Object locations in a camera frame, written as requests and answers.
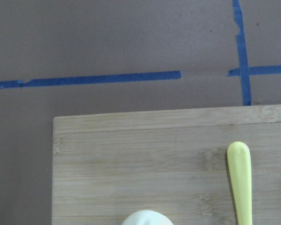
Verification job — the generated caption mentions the white steamed bun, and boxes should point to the white steamed bun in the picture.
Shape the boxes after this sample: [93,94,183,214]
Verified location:
[122,210,173,225]

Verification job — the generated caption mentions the bamboo cutting board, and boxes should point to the bamboo cutting board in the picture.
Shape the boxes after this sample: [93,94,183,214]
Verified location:
[52,105,281,225]

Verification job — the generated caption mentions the yellow plastic knife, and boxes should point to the yellow plastic knife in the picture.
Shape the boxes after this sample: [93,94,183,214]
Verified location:
[227,142,252,225]

